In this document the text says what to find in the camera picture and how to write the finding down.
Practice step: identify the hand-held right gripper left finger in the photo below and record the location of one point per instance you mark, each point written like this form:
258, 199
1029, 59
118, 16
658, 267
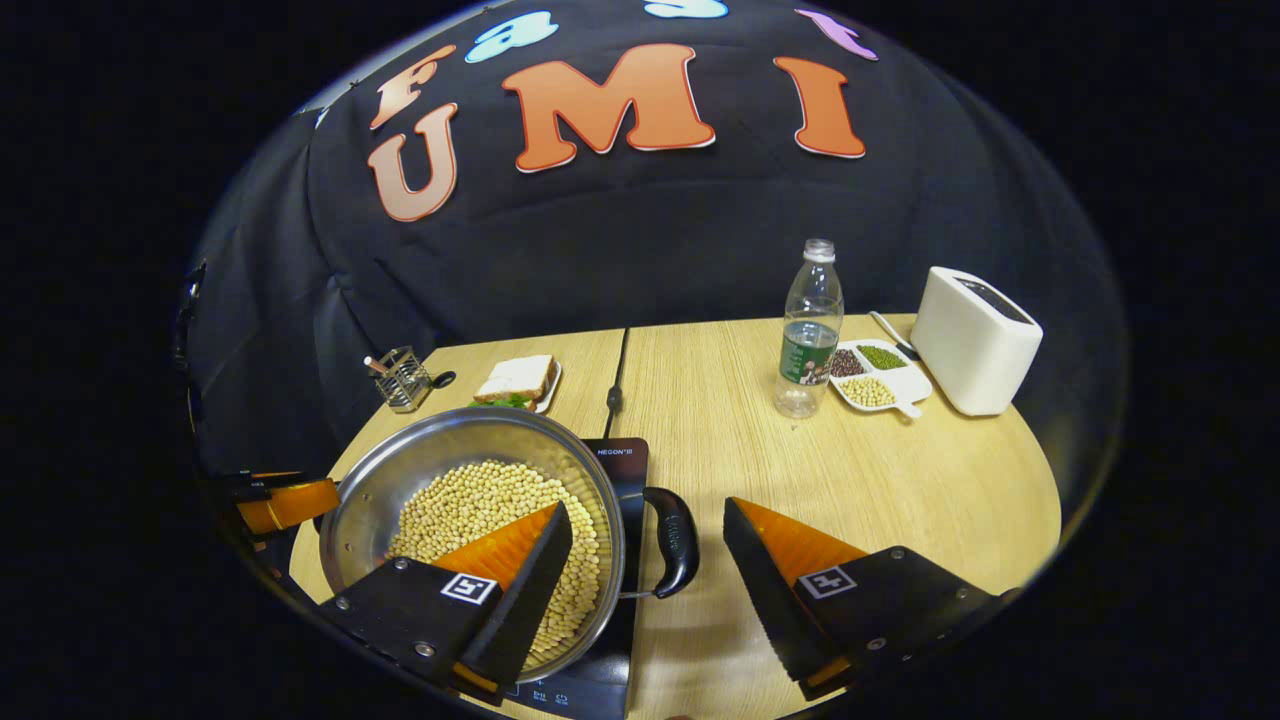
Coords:
525, 600

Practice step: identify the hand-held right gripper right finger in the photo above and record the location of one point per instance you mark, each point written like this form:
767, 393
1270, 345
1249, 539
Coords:
765, 590

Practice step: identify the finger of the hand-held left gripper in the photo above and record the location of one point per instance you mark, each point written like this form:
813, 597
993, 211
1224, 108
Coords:
295, 505
255, 485

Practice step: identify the black induction cooktop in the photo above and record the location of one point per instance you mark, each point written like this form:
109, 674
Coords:
625, 560

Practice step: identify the pile of yellow soybeans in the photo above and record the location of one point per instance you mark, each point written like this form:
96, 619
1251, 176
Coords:
470, 500

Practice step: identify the black round desk grommet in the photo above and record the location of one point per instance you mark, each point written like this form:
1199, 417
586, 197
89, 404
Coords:
443, 380

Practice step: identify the small white plate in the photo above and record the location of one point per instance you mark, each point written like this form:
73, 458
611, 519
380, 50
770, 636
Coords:
549, 395

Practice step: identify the sandwich with lettuce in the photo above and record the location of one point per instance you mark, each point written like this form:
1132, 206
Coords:
515, 380

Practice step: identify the white divided bean dish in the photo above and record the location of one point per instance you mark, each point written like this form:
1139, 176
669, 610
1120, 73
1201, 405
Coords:
895, 382

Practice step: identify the clear plastic water bottle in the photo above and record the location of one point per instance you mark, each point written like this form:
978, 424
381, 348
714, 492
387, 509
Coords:
808, 340

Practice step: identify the white toaster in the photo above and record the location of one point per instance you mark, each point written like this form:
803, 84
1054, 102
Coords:
970, 350

